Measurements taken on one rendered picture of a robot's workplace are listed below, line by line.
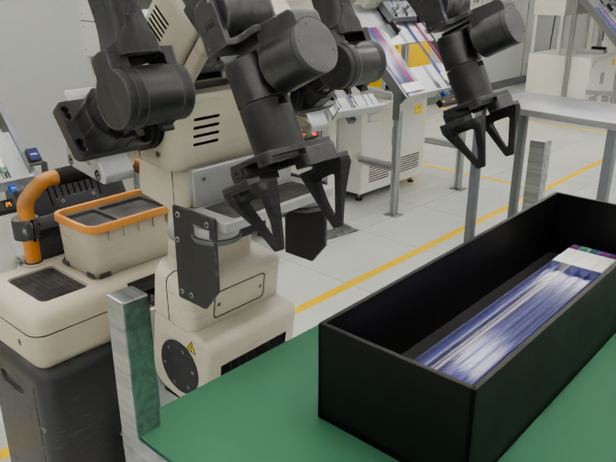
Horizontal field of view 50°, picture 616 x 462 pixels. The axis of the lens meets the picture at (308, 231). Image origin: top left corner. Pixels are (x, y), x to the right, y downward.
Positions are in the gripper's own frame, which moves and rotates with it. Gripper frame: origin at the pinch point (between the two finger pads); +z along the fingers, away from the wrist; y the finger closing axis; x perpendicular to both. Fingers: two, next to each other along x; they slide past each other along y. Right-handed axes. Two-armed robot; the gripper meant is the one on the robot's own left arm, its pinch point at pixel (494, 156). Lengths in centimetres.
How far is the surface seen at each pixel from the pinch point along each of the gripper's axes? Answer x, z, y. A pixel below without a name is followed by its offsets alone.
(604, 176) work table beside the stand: 62, 31, 198
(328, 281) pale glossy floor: 175, 39, 131
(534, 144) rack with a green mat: 3.8, 1.1, 22.3
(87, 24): 234, -119, 91
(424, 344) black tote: -0.8, 17.8, -32.0
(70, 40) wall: 336, -149, 141
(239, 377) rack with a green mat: 12, 13, -51
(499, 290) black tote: -0.8, 17.8, -12.3
